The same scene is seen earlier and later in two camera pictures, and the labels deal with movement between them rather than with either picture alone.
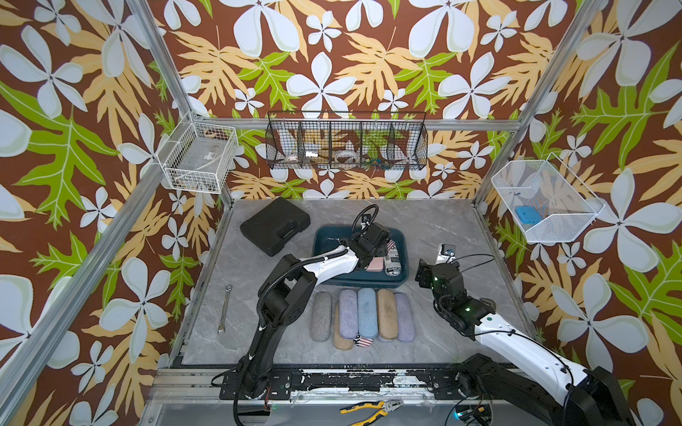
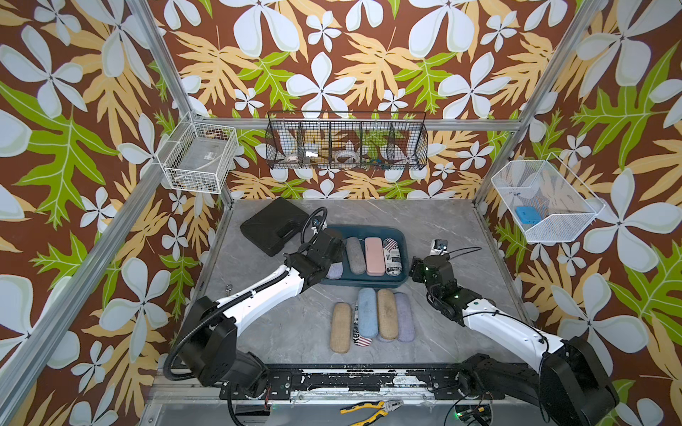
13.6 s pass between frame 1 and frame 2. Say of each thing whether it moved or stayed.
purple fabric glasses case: moved
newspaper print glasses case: stayed
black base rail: stayed
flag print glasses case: stayed
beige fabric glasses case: stayed
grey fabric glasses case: moved
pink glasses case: stayed
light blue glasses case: stayed
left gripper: moved
